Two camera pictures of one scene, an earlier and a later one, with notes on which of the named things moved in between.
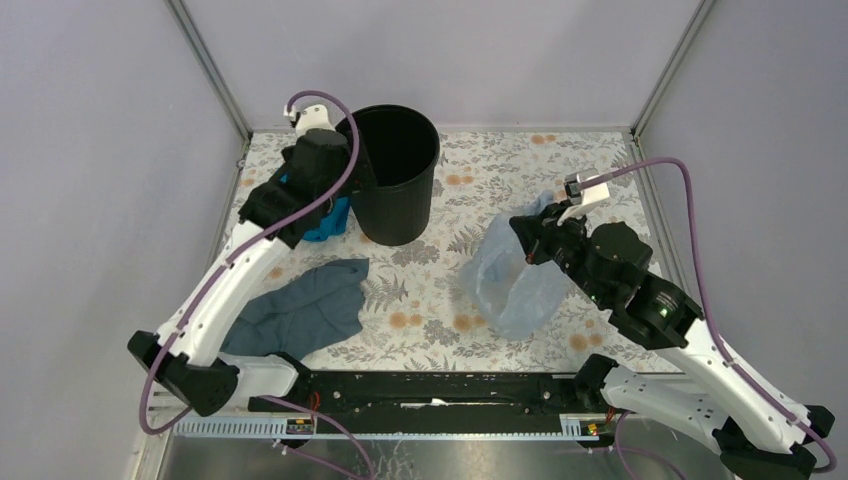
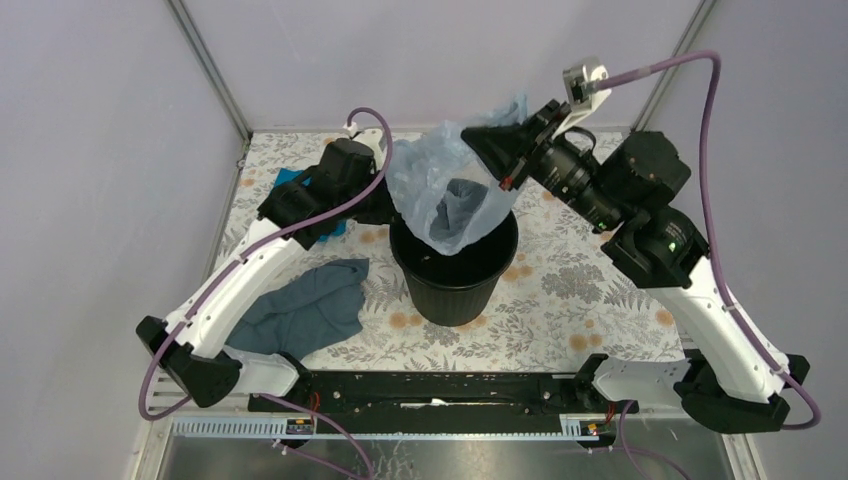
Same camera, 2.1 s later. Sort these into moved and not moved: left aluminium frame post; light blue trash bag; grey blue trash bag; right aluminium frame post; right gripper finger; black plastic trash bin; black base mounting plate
Moved: black plastic trash bin; right gripper finger; light blue trash bag
Not moved: grey blue trash bag; left aluminium frame post; black base mounting plate; right aluminium frame post
